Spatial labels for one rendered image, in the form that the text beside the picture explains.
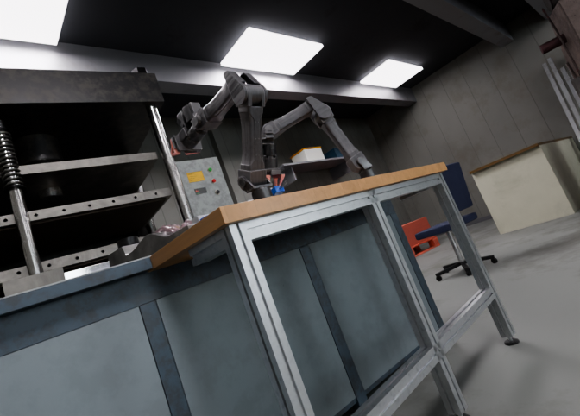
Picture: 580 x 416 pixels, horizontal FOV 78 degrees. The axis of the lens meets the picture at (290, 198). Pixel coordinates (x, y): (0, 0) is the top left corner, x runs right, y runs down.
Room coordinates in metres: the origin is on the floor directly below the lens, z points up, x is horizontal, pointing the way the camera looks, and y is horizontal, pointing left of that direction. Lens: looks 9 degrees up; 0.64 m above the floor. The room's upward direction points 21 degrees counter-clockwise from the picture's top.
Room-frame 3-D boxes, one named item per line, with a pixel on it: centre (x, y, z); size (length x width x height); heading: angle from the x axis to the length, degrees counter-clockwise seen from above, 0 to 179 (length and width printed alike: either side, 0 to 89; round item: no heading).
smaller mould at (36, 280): (1.12, 0.85, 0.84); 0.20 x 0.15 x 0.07; 40
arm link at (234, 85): (1.12, 0.09, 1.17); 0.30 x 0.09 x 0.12; 45
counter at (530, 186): (5.20, -3.40, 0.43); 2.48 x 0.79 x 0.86; 135
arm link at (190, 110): (1.23, 0.21, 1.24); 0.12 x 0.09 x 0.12; 45
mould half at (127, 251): (1.36, 0.47, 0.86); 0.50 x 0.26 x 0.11; 57
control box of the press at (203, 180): (2.33, 0.53, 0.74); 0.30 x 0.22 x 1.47; 130
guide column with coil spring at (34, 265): (1.58, 1.18, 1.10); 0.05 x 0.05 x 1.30
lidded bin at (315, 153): (5.92, -0.53, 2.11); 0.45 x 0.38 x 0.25; 135
